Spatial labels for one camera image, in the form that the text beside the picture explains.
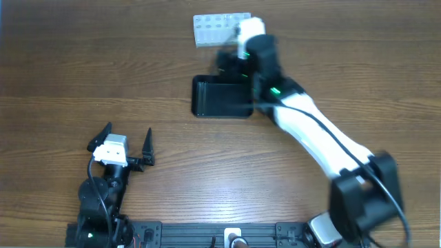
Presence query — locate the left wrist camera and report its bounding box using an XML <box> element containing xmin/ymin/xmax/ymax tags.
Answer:
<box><xmin>92</xmin><ymin>134</ymin><xmax>129</xmax><ymax>168</ymax></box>

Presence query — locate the white test tube rack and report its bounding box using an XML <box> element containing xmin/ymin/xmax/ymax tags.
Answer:
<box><xmin>192</xmin><ymin>12</ymin><xmax>252</xmax><ymax>49</ymax></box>

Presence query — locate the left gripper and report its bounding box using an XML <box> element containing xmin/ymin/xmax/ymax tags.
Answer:
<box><xmin>86</xmin><ymin>121</ymin><xmax>156</xmax><ymax>172</ymax></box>

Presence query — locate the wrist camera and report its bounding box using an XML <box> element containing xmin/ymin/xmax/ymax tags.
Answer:
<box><xmin>236</xmin><ymin>17</ymin><xmax>267</xmax><ymax>60</ymax></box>
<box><xmin>92</xmin><ymin>134</ymin><xmax>129</xmax><ymax>168</ymax></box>

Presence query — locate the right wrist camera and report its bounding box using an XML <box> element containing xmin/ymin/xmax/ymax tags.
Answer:
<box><xmin>236</xmin><ymin>17</ymin><xmax>267</xmax><ymax>60</ymax></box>

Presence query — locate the black tray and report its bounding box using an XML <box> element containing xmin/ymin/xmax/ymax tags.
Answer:
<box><xmin>191</xmin><ymin>74</ymin><xmax>255</xmax><ymax>120</ymax></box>

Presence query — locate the mounting rail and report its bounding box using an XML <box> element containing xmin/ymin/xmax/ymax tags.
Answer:
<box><xmin>65</xmin><ymin>220</ymin><xmax>372</xmax><ymax>248</ymax></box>

